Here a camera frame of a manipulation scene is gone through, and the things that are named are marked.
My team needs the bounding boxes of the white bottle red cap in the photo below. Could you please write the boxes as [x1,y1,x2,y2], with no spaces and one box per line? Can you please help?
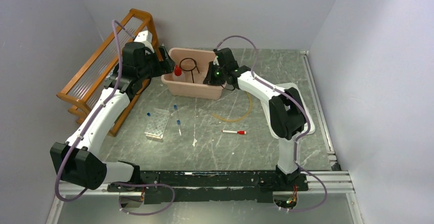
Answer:
[172,65,186,82]

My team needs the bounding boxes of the pink plastic bin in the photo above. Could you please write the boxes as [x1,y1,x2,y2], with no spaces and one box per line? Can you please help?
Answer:
[161,48,223,100]

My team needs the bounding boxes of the black wire tripod stand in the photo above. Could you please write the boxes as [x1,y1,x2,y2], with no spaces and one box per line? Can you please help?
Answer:
[179,57,201,83]

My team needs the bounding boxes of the glass dropper blue fittings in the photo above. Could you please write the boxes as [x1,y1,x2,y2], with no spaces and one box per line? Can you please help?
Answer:
[173,104,182,136]

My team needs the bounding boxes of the yellow rubber tubing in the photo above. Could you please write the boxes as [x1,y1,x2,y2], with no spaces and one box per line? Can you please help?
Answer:
[212,92,253,123]

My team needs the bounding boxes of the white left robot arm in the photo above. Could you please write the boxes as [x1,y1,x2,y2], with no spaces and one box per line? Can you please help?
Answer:
[50,42,175,191]

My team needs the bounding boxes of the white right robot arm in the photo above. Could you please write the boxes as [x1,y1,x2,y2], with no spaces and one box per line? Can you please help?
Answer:
[205,48,311,190]

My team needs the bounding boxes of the clear test tube rack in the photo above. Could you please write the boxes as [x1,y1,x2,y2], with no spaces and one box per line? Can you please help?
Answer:
[144,108,170,142]

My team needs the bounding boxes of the red white marker pen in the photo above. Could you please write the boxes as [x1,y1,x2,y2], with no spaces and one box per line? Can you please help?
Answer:
[222,130,246,135]

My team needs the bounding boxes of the orange wooden rack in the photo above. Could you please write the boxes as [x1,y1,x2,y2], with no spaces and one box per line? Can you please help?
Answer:
[57,9,159,124]

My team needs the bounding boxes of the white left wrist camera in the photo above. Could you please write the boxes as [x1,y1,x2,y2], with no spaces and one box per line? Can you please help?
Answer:
[134,30,153,48]

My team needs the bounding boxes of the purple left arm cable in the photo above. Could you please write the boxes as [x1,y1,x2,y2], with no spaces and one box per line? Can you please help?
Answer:
[54,19,176,216]

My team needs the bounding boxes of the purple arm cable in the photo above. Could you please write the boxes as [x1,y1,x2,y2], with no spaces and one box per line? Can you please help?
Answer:
[215,35,329,213]
[54,19,176,216]

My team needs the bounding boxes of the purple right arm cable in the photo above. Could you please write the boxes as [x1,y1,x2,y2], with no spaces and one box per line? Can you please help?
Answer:
[215,35,329,213]

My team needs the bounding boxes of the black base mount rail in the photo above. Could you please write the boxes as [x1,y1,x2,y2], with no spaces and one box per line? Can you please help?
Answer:
[106,170,309,204]

